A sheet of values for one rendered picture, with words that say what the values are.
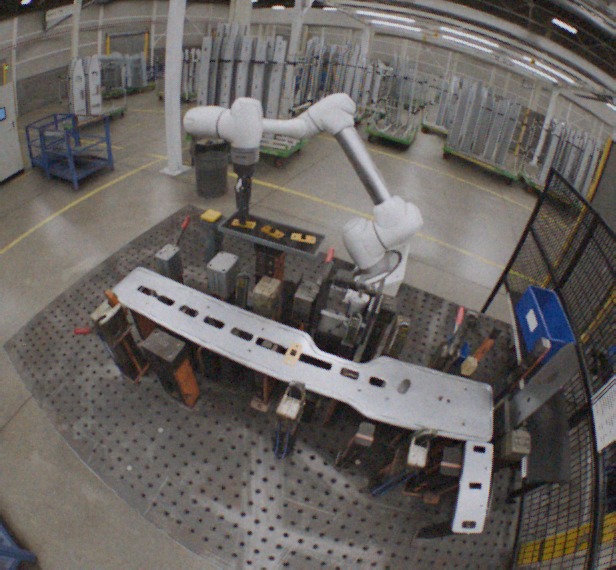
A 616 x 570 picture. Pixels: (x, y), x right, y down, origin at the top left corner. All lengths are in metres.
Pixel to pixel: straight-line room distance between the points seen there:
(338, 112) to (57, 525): 2.67
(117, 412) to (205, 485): 0.43
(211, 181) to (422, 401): 3.32
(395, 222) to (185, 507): 1.38
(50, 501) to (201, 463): 1.34
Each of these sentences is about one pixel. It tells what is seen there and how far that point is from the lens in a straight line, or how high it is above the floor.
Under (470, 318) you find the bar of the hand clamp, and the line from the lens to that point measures 0.94.
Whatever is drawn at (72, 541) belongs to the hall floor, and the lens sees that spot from 2.11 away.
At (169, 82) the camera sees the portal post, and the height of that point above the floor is 1.35.
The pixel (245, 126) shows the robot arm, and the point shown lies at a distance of 0.97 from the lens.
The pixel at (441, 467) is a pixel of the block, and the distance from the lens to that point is 0.93.
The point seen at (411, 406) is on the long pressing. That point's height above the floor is 1.00.
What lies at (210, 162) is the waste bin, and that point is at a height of 0.49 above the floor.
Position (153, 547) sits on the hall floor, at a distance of 1.88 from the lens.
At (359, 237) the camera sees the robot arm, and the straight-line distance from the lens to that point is 1.45.
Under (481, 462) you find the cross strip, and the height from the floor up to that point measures 1.00.
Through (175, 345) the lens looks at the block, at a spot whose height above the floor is 1.03.
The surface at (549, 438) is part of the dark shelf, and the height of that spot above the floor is 1.03.
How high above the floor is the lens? 1.78
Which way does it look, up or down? 38 degrees down
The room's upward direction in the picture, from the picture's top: 8 degrees clockwise
